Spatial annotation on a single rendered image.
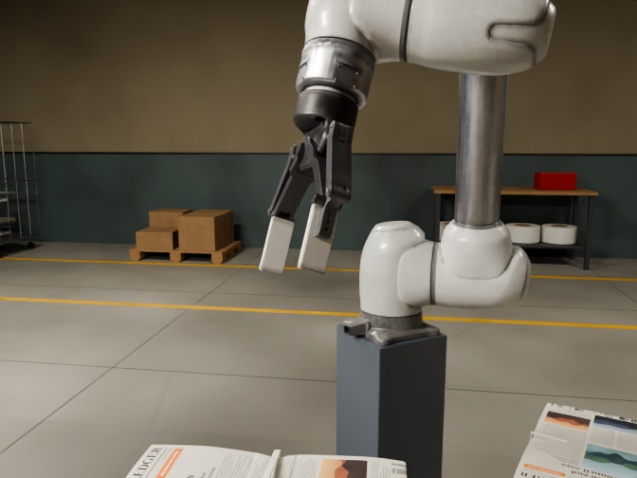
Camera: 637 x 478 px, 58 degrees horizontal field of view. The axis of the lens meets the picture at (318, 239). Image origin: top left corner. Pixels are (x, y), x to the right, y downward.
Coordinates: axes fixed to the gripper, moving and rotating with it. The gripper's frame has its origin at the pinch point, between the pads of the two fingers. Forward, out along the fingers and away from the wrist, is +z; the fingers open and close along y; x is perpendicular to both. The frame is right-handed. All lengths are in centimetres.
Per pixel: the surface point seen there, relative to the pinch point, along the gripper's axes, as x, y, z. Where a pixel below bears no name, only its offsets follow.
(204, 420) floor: 59, -249, 65
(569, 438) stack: 84, -35, 17
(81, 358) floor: -4, -368, 59
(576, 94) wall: 467, -450, -346
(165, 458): -4.0, -21.5, 28.7
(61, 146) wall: -91, -824, -170
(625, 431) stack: 97, -32, 13
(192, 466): -0.8, -18.1, 28.4
